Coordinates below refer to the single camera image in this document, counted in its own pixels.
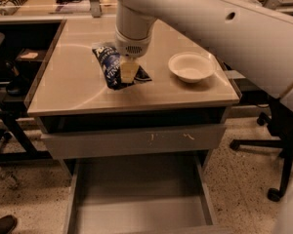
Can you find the grey drawer cabinet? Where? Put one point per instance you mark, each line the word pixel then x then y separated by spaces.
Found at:
pixel 72 95

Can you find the plastic water bottle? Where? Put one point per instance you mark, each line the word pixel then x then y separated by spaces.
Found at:
pixel 9 179

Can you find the black chair base left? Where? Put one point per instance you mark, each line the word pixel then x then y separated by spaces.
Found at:
pixel 20 142

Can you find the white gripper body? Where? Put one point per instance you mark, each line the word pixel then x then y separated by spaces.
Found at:
pixel 132 47

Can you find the black shoe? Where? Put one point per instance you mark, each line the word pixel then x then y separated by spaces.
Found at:
pixel 7 224

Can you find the open middle drawer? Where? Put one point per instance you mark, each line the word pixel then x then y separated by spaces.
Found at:
pixel 141 194

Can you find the blue chip bag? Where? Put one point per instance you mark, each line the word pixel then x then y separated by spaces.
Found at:
pixel 109 61

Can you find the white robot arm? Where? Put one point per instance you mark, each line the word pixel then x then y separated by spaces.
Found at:
pixel 255 41

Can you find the black office chair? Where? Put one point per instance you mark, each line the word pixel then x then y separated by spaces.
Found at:
pixel 280 125

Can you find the white bowl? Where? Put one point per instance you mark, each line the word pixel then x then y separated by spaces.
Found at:
pixel 191 67

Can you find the closed top drawer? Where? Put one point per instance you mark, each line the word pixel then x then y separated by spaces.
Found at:
pixel 134 141

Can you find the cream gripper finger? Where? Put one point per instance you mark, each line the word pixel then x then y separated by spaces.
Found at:
pixel 128 69

